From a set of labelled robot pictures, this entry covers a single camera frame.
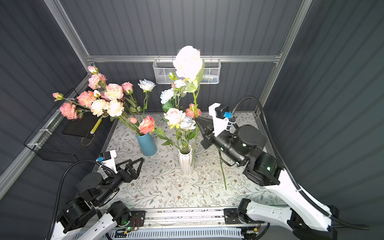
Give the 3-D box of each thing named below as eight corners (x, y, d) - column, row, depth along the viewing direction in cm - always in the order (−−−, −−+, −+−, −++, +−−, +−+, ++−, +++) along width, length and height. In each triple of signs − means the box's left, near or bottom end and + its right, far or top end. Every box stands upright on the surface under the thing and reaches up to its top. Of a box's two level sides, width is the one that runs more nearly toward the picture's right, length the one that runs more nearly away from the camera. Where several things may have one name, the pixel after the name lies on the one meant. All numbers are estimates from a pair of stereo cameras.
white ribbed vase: (181, 175, 90) (177, 156, 71) (182, 165, 94) (178, 144, 76) (192, 175, 90) (191, 156, 71) (192, 164, 94) (191, 144, 76)
